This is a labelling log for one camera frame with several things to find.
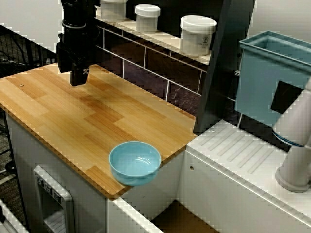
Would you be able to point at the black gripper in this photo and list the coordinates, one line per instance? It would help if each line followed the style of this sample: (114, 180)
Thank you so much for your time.
(73, 48)

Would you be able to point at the light blue bowl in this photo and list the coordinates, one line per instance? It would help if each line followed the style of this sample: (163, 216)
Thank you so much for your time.
(134, 162)

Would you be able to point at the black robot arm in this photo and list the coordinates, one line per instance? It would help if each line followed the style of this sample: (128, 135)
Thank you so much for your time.
(77, 12)

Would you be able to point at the dark tiled backsplash panel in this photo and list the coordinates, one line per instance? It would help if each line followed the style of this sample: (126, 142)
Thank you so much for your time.
(150, 75)

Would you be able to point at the white plastic jar with lid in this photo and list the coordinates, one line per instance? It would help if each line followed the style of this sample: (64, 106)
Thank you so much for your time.
(147, 20)
(197, 36)
(113, 9)

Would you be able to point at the cream shelf ledge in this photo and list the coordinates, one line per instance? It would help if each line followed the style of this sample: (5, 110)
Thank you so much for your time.
(155, 36)

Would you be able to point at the grey dishwasher front panel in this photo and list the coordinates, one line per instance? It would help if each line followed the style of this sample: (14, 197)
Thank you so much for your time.
(54, 199)

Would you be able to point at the light blue toy box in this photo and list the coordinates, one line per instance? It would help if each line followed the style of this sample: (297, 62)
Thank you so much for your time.
(257, 80)

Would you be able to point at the grey toy faucet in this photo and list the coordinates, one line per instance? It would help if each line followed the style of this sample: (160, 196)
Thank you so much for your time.
(295, 145)

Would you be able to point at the dark grey upright post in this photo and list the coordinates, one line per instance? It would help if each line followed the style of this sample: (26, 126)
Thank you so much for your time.
(222, 72)

